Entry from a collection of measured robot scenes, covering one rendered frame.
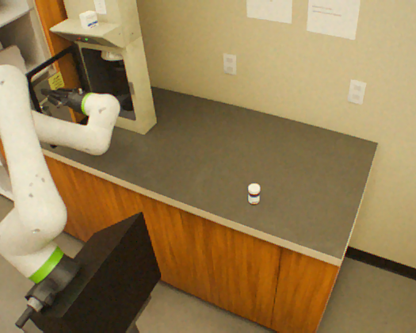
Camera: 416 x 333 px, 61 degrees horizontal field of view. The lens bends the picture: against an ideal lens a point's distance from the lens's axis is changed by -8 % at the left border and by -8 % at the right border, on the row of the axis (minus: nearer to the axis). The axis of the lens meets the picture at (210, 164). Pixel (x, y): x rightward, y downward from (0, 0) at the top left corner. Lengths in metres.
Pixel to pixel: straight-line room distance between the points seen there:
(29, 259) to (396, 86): 1.51
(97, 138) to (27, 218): 0.57
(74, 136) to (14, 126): 0.38
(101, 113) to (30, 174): 0.52
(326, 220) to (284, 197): 0.19
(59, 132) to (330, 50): 1.14
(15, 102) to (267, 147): 1.09
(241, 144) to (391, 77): 0.73
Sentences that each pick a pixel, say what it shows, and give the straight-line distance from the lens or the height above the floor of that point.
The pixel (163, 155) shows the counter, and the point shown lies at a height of 0.94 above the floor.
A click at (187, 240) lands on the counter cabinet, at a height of 0.64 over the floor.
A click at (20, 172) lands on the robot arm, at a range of 1.02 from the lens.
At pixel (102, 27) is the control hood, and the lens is 1.62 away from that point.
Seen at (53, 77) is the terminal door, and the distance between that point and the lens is 1.80.
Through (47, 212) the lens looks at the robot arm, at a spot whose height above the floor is 1.41.
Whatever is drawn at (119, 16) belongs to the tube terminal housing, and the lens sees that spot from 1.61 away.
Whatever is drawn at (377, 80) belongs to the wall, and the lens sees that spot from 1.74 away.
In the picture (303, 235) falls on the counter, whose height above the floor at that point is 0.94.
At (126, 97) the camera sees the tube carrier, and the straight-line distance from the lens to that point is 1.90.
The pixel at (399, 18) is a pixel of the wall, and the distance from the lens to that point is 1.63.
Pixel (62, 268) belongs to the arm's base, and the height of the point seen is 1.20.
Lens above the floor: 2.05
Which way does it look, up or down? 42 degrees down
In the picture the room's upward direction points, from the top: 5 degrees counter-clockwise
